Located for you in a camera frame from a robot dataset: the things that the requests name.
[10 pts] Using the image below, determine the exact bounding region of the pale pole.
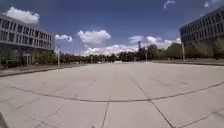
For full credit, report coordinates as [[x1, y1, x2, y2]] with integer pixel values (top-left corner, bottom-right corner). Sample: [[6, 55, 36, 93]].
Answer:
[[181, 42, 186, 62], [56, 47, 61, 66]]

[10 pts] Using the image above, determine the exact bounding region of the pale concrete slab plaza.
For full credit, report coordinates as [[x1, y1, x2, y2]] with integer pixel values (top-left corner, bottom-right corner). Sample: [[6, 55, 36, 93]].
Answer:
[[0, 62, 224, 128]]

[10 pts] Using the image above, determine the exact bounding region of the dark glass office building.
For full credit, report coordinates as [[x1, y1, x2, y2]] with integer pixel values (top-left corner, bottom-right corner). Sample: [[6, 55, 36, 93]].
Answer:
[[179, 7, 224, 48]]

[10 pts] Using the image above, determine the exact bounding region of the row of bushes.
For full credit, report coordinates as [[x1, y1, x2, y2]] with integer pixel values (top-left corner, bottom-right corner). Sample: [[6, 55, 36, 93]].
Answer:
[[0, 48, 58, 68]]

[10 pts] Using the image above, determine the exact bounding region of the dark raised kerb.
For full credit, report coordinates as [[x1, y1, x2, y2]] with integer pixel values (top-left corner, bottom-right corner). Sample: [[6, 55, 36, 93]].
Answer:
[[0, 64, 84, 78]]

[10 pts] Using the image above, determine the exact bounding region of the pale grey office building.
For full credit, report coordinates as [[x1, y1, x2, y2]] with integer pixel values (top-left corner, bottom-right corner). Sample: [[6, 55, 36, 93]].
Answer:
[[0, 14, 56, 65]]

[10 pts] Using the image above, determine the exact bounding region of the row of trees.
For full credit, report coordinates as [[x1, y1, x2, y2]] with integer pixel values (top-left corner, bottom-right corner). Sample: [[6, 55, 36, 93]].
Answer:
[[59, 38, 224, 64]]

